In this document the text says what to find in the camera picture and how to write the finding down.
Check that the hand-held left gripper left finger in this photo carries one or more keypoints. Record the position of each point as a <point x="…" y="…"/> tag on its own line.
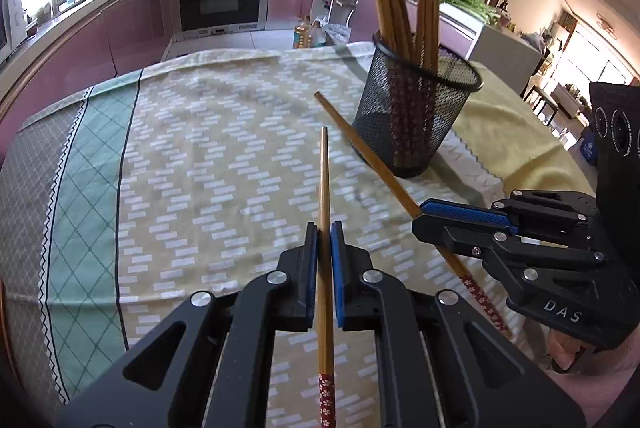
<point x="311" y="269"/>

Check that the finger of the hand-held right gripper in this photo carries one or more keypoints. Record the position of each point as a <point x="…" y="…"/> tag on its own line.
<point x="450" y="235"/>
<point x="465" y="213"/>

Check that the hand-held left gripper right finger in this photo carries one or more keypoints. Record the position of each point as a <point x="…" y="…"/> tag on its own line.
<point x="336" y="278"/>

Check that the black mesh holder cup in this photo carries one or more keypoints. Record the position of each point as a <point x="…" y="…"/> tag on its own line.
<point x="380" y="132"/>

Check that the person's right forearm pink sleeve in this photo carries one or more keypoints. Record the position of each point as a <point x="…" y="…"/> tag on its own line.
<point x="610" y="388"/>

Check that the person's right hand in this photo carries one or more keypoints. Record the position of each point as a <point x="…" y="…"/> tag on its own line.
<point x="562" y="350"/>

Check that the plain yellow-green cloth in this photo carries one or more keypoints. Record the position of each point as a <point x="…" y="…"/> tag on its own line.
<point x="510" y="142"/>

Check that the dark wooden stool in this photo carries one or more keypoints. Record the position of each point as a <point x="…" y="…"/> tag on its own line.
<point x="544" y="100"/>

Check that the patterned beige green tablecloth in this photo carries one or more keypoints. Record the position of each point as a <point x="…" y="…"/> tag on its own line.
<point x="200" y="157"/>

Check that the white counter side panel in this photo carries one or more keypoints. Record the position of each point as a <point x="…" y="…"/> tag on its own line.
<point x="500" y="57"/>

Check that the ceiling lamp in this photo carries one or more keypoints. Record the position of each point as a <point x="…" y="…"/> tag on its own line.
<point x="607" y="27"/>

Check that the bunch of green vegetables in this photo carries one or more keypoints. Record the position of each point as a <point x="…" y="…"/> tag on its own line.
<point x="467" y="0"/>

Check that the clear plastic bag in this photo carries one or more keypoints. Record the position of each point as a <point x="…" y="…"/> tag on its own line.
<point x="336" y="33"/>

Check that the yellow oil bottle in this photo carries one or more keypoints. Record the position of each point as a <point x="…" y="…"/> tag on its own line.
<point x="301" y="32"/>

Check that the white countertop appliance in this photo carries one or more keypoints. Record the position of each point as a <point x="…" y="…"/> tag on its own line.
<point x="12" y="22"/>

